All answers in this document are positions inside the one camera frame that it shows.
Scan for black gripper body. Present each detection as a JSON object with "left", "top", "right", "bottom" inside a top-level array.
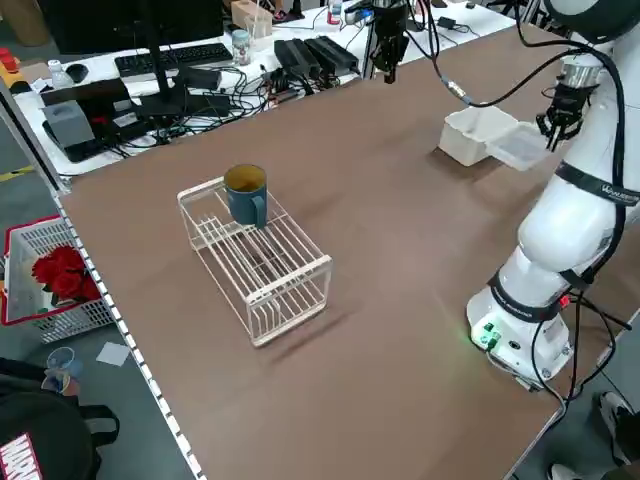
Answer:
[
  {"left": 373, "top": 3, "right": 409, "bottom": 41},
  {"left": 548, "top": 82, "right": 592, "bottom": 119}
]

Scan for translucent white box lid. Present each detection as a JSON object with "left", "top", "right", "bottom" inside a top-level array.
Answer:
[{"left": 485, "top": 121, "right": 550, "bottom": 173}]

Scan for white plastic preservation box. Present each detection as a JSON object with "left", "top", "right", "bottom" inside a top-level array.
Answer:
[{"left": 438, "top": 104, "right": 519, "bottom": 168}]

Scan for wooden box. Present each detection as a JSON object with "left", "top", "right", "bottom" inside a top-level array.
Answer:
[{"left": 230, "top": 0, "right": 275, "bottom": 39}]

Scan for glass jar teal lid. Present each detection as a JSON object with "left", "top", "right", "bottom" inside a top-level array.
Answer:
[{"left": 230, "top": 28, "right": 252, "bottom": 66}]

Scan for black flat box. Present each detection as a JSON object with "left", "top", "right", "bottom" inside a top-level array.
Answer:
[{"left": 39, "top": 78, "right": 134, "bottom": 109}]

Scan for grey box device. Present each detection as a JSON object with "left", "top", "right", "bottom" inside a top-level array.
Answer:
[{"left": 43, "top": 99, "right": 97, "bottom": 149}]

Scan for large black power adapter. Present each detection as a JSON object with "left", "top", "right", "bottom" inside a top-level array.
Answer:
[
  {"left": 303, "top": 35, "right": 361, "bottom": 76},
  {"left": 273, "top": 37, "right": 322, "bottom": 77}
]

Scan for black keyboard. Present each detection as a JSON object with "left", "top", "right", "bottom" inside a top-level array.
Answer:
[{"left": 113, "top": 42, "right": 235, "bottom": 79}]

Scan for teal mug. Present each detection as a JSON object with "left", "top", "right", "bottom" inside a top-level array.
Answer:
[{"left": 223, "top": 164, "right": 269, "bottom": 230}]

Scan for black computer monitor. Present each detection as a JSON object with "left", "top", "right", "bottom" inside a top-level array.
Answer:
[{"left": 39, "top": 0, "right": 231, "bottom": 121}]

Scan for black device tray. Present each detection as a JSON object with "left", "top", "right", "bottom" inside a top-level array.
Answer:
[{"left": 42, "top": 119, "right": 119, "bottom": 164}]

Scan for clear plastic bottle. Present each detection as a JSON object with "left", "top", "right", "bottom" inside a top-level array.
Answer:
[{"left": 47, "top": 58, "right": 69, "bottom": 90}]

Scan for red emergency stop button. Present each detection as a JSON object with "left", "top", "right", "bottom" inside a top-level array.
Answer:
[{"left": 0, "top": 47, "right": 22, "bottom": 76}]

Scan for red roses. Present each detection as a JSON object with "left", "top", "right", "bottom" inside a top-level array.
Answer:
[{"left": 31, "top": 244, "right": 102, "bottom": 305}]

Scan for white paper sheet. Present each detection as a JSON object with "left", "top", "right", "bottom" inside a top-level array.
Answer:
[{"left": 95, "top": 341, "right": 132, "bottom": 368}]

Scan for white basket red rim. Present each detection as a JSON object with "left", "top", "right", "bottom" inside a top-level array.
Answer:
[{"left": 0, "top": 214, "right": 117, "bottom": 345}]

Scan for blue cup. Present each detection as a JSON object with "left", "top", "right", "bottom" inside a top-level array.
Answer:
[{"left": 45, "top": 347, "right": 85, "bottom": 384}]

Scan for black backpack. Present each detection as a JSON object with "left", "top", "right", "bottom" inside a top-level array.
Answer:
[{"left": 0, "top": 357, "right": 121, "bottom": 480}]

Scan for aluminium frame post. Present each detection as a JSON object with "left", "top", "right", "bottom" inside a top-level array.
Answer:
[{"left": 362, "top": 0, "right": 389, "bottom": 80}]

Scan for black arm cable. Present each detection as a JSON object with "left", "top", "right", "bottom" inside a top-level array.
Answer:
[{"left": 513, "top": 0, "right": 632, "bottom": 401}]

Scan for black cable silver connector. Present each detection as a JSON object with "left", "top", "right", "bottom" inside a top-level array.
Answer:
[{"left": 402, "top": 0, "right": 619, "bottom": 109}]

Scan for cream wire dish rack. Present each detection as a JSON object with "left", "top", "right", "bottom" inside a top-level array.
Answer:
[{"left": 177, "top": 174, "right": 334, "bottom": 349}]

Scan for grey frame post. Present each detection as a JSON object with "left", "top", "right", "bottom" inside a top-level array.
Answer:
[{"left": 0, "top": 82, "right": 74, "bottom": 194}]

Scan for white slotted table rail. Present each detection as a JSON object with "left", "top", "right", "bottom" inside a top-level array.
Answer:
[{"left": 52, "top": 192, "right": 207, "bottom": 480}]

